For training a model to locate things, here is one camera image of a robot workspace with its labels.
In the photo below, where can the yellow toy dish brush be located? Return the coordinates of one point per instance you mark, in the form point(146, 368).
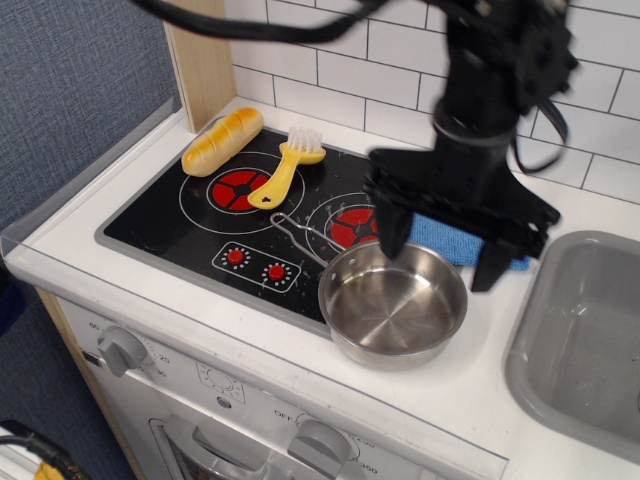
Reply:
point(302, 147)

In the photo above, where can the grey sink basin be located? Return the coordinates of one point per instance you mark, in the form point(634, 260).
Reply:
point(573, 365)

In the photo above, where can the blue microfiber cloth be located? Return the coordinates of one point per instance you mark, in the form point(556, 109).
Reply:
point(457, 246)

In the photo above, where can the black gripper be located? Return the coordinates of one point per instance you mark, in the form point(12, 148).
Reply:
point(463, 181)

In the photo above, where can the grey oven knob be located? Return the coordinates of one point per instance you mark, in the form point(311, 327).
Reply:
point(321, 448)
point(121, 350)

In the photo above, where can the stainless steel pan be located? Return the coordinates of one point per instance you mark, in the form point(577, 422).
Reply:
point(390, 314)

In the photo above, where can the light wooden post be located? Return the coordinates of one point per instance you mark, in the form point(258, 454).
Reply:
point(204, 73)

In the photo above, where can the black toy stove top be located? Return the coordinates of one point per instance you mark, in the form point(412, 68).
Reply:
point(205, 231)

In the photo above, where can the grey right oven knob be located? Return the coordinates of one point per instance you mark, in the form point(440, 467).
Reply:
point(321, 448)

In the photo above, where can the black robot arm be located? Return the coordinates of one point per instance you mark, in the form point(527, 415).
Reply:
point(505, 59)

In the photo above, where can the toy bread loaf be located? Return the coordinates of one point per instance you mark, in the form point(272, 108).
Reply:
point(223, 140)

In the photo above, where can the grey left oven knob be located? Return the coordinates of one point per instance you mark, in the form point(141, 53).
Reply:
point(121, 350)

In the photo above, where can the black and yellow object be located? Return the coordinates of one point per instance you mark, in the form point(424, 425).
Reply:
point(27, 454)

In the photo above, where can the white toy oven front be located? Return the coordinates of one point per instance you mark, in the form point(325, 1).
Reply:
point(179, 418)

